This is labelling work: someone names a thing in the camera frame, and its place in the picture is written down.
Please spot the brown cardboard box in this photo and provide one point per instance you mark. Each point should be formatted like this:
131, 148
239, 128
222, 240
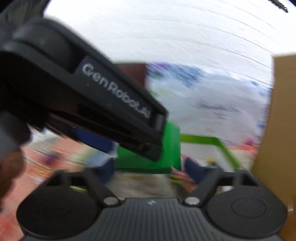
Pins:
277, 115

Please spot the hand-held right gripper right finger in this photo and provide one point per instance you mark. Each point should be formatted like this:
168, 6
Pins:
196, 172

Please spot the red plaid blanket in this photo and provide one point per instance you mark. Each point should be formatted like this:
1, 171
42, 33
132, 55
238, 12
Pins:
39, 169

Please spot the blue white carton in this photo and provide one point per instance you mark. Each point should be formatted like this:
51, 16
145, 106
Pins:
92, 143

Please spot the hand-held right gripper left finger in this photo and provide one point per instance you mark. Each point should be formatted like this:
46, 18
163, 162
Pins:
101, 190

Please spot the green cardboard box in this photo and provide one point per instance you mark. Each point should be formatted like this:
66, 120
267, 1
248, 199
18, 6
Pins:
171, 150

